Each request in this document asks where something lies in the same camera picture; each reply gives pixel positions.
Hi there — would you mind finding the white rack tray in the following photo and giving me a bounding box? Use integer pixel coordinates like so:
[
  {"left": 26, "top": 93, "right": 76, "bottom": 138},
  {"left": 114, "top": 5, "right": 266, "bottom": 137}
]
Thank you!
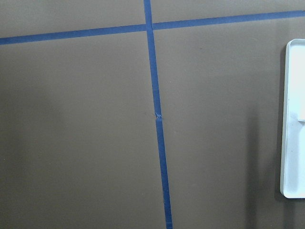
[{"left": 280, "top": 39, "right": 305, "bottom": 198}]

